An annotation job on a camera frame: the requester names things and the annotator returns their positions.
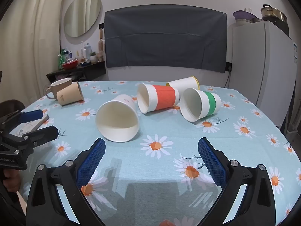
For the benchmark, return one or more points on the brown ceramic mug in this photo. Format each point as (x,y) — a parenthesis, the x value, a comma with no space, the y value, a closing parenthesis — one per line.
(57,87)

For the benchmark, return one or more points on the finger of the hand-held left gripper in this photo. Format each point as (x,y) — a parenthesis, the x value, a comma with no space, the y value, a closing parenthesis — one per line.
(43,135)
(31,115)

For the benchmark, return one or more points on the green plastic bottle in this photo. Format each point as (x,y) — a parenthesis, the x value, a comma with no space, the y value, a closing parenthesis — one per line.
(61,60)

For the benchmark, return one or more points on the smartphone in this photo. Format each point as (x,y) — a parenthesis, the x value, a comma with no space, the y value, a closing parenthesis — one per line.
(38,124)

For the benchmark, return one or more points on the refrigerator label sticker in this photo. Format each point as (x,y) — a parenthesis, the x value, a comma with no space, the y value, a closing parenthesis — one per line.
(295,53)

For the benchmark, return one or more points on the red banded paper cup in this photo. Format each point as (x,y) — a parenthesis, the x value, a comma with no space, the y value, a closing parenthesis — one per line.
(164,97)

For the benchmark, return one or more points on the person's left hand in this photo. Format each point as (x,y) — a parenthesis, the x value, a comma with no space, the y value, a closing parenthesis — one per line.
(10,181)

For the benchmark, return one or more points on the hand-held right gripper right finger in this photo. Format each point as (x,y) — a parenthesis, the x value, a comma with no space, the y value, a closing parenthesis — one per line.
(211,161)

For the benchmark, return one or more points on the brown paper cup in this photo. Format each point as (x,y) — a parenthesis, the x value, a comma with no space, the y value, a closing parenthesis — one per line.
(70,94)

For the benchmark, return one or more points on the steel pot with lid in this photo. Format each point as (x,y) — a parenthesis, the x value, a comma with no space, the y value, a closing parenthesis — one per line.
(272,13)

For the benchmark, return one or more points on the small potted plant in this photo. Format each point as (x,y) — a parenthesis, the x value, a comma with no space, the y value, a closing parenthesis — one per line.
(93,57)

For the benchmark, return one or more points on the red bowl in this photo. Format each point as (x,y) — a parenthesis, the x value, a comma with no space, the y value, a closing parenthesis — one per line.
(70,64)

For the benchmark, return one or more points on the white refrigerator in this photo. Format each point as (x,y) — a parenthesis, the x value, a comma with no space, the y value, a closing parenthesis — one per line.
(258,63)

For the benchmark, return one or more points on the yellow rimmed white paper cup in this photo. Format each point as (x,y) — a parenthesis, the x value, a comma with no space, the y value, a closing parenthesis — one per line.
(183,83)

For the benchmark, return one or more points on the green banded paper cup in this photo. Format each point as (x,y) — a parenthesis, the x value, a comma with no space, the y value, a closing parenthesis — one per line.
(210,104)

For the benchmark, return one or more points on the oval wall mirror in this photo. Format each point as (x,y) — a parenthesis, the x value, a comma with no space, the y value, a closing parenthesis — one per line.
(81,15)

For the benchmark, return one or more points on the purple basin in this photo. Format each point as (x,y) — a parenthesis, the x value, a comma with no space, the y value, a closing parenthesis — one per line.
(244,16)

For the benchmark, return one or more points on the grey cloth cover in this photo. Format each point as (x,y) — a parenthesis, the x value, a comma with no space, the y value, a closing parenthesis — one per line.
(164,40)

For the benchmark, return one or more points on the cream curtain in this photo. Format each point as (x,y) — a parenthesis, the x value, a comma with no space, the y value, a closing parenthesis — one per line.
(30,40)

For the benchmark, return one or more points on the blue bowl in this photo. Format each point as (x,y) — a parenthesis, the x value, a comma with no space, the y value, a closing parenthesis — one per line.
(85,63)

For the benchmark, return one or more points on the dark wooden shelf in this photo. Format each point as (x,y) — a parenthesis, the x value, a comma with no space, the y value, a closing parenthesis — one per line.
(94,69)

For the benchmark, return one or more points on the daisy print blue tablecloth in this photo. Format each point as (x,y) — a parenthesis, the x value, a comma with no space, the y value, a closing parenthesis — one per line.
(155,124)

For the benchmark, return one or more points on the black wall outlet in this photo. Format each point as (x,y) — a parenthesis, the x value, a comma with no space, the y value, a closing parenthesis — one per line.
(228,66)

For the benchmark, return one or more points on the dark cooking pot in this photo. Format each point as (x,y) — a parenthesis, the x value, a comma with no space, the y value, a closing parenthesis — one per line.
(281,26)

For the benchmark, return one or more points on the wooden brush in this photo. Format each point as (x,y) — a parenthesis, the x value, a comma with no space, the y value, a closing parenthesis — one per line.
(101,41)

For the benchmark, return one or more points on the plain white paper cup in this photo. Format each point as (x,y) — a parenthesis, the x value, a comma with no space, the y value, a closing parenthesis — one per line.
(117,114)

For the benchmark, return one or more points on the dark chair back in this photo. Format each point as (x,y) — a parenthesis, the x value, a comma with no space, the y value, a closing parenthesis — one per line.
(10,105)

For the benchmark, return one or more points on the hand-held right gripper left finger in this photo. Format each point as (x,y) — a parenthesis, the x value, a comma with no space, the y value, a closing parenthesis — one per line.
(93,161)

